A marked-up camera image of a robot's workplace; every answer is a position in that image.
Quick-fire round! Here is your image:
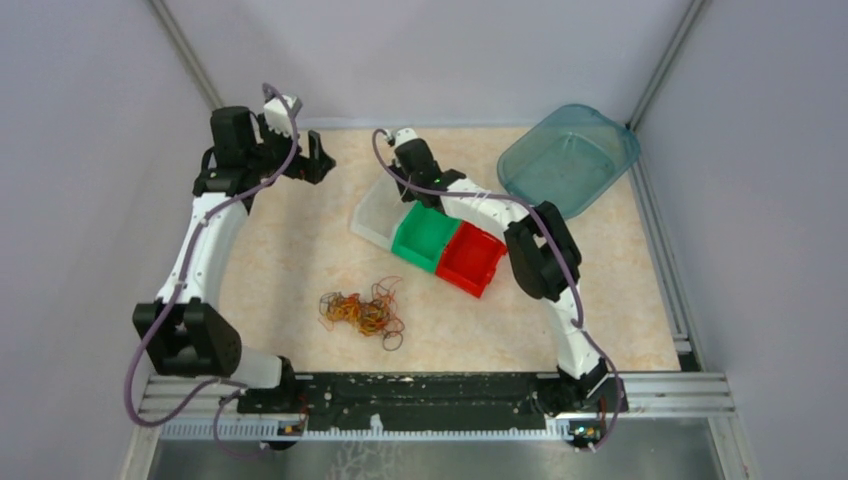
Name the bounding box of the cable bundle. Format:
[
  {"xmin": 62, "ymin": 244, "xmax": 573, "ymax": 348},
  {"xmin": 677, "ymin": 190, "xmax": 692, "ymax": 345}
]
[{"xmin": 317, "ymin": 276, "xmax": 407, "ymax": 352}]

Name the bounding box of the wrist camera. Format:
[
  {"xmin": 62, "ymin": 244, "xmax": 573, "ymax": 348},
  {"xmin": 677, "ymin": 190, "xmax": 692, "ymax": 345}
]
[
  {"xmin": 387, "ymin": 127, "xmax": 419, "ymax": 148},
  {"xmin": 263, "ymin": 95, "xmax": 302, "ymax": 138}
]

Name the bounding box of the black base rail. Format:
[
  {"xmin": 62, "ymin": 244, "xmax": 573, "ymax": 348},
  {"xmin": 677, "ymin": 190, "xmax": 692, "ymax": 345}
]
[{"xmin": 236, "ymin": 372, "xmax": 629, "ymax": 433}]

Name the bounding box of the green plastic bin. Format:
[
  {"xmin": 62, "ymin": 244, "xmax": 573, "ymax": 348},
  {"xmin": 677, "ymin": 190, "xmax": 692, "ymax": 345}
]
[{"xmin": 390, "ymin": 202, "xmax": 461, "ymax": 273}]

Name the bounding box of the teal transparent tub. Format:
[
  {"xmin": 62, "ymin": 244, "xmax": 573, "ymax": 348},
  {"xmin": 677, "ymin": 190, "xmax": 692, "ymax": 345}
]
[{"xmin": 496, "ymin": 104, "xmax": 641, "ymax": 220}]

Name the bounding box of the purple cable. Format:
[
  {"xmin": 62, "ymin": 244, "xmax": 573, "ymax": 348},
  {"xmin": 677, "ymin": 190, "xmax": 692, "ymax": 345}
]
[
  {"xmin": 123, "ymin": 82, "xmax": 301, "ymax": 458},
  {"xmin": 370, "ymin": 128, "xmax": 627, "ymax": 453}
]

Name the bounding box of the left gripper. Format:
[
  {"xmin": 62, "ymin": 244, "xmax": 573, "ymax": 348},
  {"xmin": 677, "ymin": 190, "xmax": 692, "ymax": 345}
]
[{"xmin": 247, "ymin": 114, "xmax": 336, "ymax": 185}]

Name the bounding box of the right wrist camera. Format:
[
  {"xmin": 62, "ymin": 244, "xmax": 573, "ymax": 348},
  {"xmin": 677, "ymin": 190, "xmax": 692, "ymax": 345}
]
[{"xmin": 387, "ymin": 127, "xmax": 419, "ymax": 148}]

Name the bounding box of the white plastic bin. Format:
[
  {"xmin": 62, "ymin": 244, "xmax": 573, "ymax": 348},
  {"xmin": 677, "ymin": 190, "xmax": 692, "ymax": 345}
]
[{"xmin": 350, "ymin": 176, "xmax": 413, "ymax": 251}]

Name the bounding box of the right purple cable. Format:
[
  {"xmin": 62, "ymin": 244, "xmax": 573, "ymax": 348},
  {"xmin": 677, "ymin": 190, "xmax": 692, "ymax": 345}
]
[{"xmin": 370, "ymin": 128, "xmax": 627, "ymax": 453}]

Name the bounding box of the red plastic bin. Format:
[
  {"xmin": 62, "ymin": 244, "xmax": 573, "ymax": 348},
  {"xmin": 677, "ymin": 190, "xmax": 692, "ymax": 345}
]
[{"xmin": 435, "ymin": 221, "xmax": 507, "ymax": 298}]

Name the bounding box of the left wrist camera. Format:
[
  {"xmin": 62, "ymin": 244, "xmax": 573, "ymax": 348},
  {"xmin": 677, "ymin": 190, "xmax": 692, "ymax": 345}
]
[{"xmin": 263, "ymin": 95, "xmax": 302, "ymax": 138}]

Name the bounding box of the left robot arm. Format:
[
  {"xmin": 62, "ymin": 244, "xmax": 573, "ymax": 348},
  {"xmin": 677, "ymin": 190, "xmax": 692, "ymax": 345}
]
[{"xmin": 132, "ymin": 98, "xmax": 336, "ymax": 414}]

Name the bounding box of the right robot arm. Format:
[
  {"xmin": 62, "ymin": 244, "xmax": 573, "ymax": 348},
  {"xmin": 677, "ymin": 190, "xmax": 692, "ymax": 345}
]
[{"xmin": 385, "ymin": 135, "xmax": 625, "ymax": 414}]

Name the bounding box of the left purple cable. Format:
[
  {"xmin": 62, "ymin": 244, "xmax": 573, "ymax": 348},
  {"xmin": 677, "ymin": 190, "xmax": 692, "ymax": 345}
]
[{"xmin": 123, "ymin": 82, "xmax": 301, "ymax": 458}]

